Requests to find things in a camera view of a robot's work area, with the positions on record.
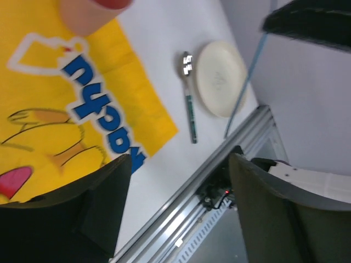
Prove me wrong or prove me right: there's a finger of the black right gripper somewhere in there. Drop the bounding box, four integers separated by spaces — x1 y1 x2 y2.
262 0 350 52

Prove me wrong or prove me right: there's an aluminium mounting rail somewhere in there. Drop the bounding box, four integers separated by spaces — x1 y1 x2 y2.
112 105 274 262

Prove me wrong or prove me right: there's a yellow Pikachu placemat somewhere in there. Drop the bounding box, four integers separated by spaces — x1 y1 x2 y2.
1 1 178 204

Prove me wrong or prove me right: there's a perforated metal cable tray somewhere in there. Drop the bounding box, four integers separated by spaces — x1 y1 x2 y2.
170 199 241 262

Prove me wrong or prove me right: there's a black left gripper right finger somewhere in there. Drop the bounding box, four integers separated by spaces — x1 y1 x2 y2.
229 153 350 262

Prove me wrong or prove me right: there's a pink plastic cup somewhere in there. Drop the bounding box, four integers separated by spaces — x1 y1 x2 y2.
58 0 133 36

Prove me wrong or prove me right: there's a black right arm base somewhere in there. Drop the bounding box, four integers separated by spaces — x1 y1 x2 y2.
196 155 235 211

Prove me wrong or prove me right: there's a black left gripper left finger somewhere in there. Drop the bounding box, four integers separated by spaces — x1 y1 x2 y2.
1 155 132 262

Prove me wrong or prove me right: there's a cream round plate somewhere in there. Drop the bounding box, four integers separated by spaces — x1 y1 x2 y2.
195 41 247 118

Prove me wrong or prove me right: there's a blue metal fork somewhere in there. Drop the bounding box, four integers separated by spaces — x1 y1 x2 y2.
224 33 268 139

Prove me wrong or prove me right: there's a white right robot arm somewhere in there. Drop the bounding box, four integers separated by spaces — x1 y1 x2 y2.
254 1 350 201

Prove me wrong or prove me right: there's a spoon with teal handle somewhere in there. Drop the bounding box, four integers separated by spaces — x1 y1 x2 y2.
177 51 198 144

